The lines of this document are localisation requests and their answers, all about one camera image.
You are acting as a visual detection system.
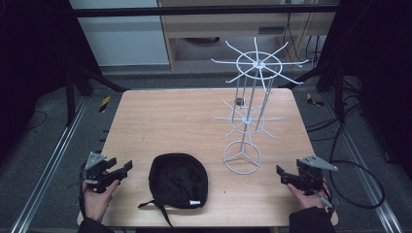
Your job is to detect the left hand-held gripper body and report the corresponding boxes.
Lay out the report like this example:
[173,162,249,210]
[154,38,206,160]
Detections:
[82,150,120,194]

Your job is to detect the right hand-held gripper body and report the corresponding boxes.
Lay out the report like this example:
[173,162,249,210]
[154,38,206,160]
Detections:
[295,154,339,197]

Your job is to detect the black cap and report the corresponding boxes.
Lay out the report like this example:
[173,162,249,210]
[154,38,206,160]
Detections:
[137,152,209,229]

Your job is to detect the white wire rack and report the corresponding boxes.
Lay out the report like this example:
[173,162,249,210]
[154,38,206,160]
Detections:
[210,36,311,176]

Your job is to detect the person's right hand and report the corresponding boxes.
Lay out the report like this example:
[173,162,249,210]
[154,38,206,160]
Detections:
[286,183,332,212]

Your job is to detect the person's left hand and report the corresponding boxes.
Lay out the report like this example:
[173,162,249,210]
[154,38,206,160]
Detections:
[82,179,121,223]

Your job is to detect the black yellow striped tape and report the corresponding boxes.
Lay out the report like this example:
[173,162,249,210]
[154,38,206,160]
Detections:
[305,92,326,108]
[98,95,112,114]

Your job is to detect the black metal stand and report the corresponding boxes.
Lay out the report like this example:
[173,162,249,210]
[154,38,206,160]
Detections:
[63,61,130,128]
[279,61,347,124]

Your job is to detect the white cabinet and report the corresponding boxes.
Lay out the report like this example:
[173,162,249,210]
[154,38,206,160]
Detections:
[68,0,171,68]

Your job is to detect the black curtain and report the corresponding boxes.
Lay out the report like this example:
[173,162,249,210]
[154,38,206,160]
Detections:
[319,0,412,181]
[0,0,102,163]

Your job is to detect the dark oval object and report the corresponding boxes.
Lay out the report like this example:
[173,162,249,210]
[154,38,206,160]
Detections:
[184,36,222,46]

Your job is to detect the wooden shelf unit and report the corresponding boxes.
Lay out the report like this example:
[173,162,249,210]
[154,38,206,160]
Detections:
[156,0,338,71]

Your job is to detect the black horizontal bar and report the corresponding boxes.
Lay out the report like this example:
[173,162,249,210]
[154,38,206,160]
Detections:
[71,3,340,18]

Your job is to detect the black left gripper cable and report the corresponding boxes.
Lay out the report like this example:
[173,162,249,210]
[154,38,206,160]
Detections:
[78,161,89,221]

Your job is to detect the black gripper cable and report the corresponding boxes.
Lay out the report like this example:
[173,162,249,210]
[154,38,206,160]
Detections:
[320,122,387,215]
[78,161,89,221]

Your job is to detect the aluminium floor rail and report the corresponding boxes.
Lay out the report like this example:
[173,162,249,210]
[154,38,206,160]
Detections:
[320,92,405,233]
[9,96,89,233]

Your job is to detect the black floor cable bundle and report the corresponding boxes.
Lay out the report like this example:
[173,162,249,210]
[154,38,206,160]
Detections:
[305,77,370,143]

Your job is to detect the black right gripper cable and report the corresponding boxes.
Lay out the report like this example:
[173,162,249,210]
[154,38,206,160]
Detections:
[320,122,387,215]

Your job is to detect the thin black floor cable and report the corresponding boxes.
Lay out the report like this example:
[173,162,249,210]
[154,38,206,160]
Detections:
[23,110,49,132]

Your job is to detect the hanging black cables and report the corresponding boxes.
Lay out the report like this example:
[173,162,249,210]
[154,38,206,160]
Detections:
[282,12,325,66]

